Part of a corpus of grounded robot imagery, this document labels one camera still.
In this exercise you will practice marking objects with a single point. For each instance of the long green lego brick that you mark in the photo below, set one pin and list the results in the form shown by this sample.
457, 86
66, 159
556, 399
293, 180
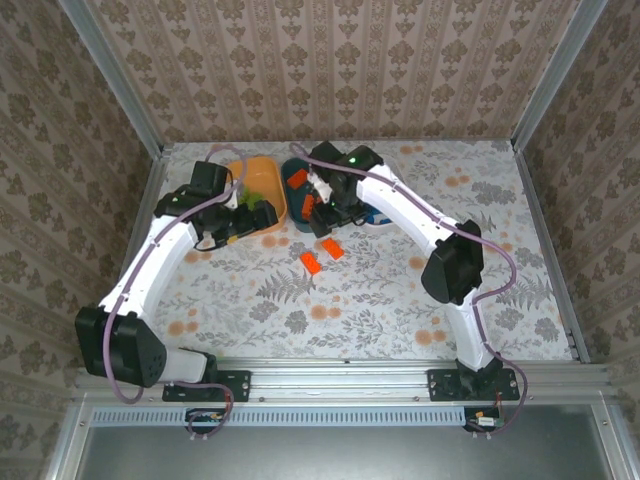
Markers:
246, 199
258, 200

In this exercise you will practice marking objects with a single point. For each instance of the orange lego brick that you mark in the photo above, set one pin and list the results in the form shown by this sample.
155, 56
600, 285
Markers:
310, 263
309, 204
333, 249
298, 178

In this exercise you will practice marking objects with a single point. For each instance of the blue lego brick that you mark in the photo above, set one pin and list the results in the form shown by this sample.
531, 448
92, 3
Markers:
376, 218

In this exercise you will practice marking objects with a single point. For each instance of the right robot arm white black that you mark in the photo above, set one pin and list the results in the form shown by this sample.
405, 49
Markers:
452, 265

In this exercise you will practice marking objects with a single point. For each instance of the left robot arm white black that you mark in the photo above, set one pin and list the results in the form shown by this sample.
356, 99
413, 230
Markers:
150, 270

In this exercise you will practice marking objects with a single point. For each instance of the teal plastic container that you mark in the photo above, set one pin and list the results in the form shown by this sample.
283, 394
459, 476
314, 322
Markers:
292, 200

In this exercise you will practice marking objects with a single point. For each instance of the orange plastic container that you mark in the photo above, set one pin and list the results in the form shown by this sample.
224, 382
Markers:
265, 175

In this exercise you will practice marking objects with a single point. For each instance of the white plastic container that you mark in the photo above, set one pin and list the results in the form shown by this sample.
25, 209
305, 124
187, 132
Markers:
382, 226

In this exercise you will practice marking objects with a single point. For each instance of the floral patterned table cover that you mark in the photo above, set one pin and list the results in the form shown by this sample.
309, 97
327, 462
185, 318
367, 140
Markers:
240, 310

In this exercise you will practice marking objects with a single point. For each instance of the small electrical connector plug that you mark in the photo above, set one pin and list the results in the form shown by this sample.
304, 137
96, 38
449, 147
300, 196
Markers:
482, 421
207, 416

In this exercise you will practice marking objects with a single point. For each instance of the grey metal panel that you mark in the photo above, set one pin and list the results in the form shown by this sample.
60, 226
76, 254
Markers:
325, 455

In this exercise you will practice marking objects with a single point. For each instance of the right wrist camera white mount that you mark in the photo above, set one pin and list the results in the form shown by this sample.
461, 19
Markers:
320, 187

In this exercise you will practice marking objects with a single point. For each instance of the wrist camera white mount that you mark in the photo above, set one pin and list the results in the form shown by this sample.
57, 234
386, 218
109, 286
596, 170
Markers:
231, 201
320, 187

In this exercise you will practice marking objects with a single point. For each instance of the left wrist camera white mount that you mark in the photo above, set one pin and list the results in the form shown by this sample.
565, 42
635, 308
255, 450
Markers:
231, 201

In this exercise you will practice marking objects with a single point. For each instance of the aluminum base mounting rail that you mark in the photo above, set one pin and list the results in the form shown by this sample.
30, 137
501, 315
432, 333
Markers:
340, 382

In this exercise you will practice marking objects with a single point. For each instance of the aluminum frame post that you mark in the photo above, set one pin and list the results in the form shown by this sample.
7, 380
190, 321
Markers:
556, 75
117, 80

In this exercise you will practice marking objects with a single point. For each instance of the aluminum lower frame bar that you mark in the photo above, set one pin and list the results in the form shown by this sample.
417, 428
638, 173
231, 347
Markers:
65, 440
612, 440

